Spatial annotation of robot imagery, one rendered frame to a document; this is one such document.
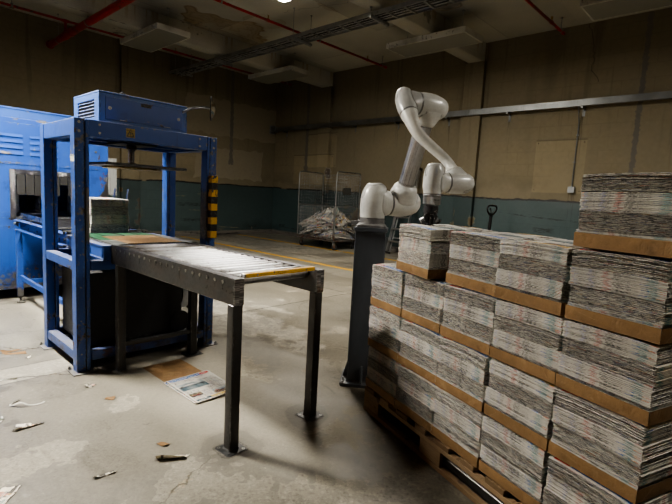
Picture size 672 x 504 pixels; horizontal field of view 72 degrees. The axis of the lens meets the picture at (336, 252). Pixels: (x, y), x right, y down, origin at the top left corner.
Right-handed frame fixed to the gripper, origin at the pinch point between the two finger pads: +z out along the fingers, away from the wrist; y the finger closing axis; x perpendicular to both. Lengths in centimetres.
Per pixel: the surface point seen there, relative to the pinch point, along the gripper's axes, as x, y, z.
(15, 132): 351, -221, -58
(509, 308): -72, -18, 13
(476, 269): -54, -17, 2
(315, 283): 22, -52, 23
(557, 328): -93, -18, 14
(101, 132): 131, -149, -50
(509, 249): -70, -18, -8
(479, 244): -54, -17, -8
